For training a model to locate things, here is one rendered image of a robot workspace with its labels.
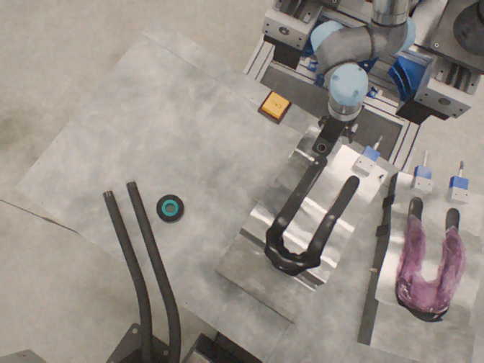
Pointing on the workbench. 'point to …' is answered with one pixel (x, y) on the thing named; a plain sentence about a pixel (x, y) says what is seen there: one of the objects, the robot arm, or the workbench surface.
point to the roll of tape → (168, 205)
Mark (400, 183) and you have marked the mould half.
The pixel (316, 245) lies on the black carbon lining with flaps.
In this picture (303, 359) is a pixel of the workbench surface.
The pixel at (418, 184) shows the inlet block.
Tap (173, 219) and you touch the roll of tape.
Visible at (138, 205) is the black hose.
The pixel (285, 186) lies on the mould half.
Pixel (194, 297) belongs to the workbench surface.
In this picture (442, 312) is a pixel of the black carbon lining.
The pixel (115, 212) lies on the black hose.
